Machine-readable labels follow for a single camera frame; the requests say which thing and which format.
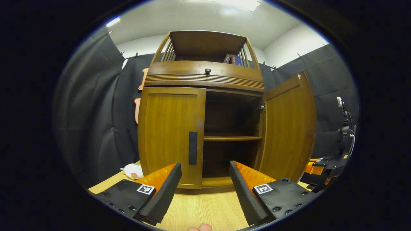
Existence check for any wooden double-door shoe cabinet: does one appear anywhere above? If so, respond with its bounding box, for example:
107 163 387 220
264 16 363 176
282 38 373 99
137 30 265 194

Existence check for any wooden cabinet door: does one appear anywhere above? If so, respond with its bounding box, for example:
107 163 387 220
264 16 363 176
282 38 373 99
255 71 317 183
138 87 206 190

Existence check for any wooden inner cabinet shelf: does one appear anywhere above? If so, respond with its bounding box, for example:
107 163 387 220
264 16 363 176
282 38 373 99
204 136 262 142

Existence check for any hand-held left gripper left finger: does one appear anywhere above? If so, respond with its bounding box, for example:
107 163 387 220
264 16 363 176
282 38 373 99
92 162 182 227

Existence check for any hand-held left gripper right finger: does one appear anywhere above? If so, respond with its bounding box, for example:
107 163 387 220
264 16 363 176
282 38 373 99
229 160 317 227

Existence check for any wooden cabinet drawer with knob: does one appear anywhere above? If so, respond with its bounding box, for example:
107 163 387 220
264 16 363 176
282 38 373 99
144 60 265 93

